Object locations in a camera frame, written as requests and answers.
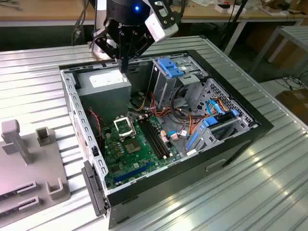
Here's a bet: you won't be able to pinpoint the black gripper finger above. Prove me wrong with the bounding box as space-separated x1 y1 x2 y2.
92 27 125 73
124 30 154 73

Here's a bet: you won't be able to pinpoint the metal socket cover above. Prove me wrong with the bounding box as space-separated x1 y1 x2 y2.
113 115 136 140

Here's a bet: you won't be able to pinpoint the blue drive latch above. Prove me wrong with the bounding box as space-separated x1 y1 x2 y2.
157 57 185 79

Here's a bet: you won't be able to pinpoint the grey optical drive cage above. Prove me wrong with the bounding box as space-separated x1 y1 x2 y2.
146 54 209 114

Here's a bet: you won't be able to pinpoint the grey power supply unit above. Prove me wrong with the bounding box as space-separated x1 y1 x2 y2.
76 68 132 121

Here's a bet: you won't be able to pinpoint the black case fan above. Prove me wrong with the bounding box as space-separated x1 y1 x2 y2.
83 108 106 157

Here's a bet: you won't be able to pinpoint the perforated metal cage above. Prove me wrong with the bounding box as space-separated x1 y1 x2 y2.
190 77 260 132

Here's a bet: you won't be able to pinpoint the white flat box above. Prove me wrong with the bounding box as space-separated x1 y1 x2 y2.
215 2 246 14

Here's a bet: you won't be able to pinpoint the black RAM slot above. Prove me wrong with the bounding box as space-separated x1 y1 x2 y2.
145 118 168 157
138 119 163 159
141 119 166 158
148 117 171 156

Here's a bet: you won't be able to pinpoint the blue disk carrier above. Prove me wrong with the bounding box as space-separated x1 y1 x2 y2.
202 109 239 129

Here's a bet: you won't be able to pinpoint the black disk drive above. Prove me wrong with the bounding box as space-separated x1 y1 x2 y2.
214 112 235 126

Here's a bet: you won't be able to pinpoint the grey disk bay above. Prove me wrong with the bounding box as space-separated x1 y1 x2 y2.
185 109 257 157

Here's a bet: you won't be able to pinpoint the wooden desk with white legs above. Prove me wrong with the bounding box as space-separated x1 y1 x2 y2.
179 0 308 56

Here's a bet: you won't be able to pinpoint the green motherboard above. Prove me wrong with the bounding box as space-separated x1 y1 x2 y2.
100 113 183 191

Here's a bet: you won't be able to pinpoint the blue expansion slot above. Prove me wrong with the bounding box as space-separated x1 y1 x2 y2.
113 161 153 183

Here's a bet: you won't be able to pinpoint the black open PC case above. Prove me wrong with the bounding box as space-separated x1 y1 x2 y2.
58 49 275 230

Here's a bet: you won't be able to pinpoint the brown cardboard box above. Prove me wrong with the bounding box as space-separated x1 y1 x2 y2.
267 36 305 70

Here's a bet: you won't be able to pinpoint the grey parts rack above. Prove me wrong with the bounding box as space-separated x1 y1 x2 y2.
0 119 72 228

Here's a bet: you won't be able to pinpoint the cardboard box with label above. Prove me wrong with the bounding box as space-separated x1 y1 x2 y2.
275 88 308 126

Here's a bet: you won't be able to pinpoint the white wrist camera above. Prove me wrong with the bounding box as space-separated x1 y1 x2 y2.
144 13 179 43

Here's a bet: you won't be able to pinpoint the yellow power wires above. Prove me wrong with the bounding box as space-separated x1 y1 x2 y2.
133 97 147 113

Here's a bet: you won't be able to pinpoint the orange wire bundle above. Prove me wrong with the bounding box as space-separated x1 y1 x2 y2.
150 92 203 137

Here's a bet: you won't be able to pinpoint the twisted fan wire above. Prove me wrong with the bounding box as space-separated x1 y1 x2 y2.
87 108 108 146

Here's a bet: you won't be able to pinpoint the blue disk wire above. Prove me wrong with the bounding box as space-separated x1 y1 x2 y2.
205 99 228 116

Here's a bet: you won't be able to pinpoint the orange disk wire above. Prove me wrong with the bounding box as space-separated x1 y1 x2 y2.
215 97 235 114

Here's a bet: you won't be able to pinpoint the blue plastic rail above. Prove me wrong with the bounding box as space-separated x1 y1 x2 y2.
185 131 201 151

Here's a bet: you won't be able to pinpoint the grey metal frame table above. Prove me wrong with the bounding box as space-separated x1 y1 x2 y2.
249 25 308 81

